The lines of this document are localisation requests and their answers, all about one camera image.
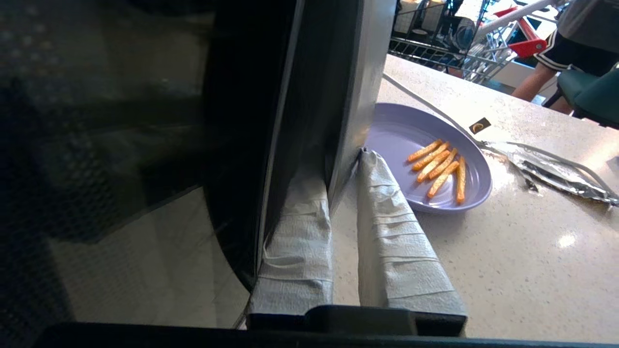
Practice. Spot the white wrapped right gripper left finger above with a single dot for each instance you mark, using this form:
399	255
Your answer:
300	241

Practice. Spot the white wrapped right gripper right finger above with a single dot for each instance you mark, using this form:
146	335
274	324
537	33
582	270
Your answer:
391	251

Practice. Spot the black glass microwave door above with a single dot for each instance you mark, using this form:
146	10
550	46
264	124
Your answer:
145	145

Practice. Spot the purple plate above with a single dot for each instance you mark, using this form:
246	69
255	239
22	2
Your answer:
401	135

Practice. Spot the small black sticker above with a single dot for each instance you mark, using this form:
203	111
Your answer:
479	126

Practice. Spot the silver foil wrapper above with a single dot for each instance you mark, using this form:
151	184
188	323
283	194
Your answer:
556	176

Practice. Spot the green chair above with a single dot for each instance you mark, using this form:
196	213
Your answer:
595	96

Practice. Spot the white pole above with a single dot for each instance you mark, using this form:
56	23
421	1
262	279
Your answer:
508	17

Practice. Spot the person in black shorts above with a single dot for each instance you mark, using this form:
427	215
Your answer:
570	50

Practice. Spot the red plastic frame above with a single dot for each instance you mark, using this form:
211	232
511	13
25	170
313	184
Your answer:
529	47

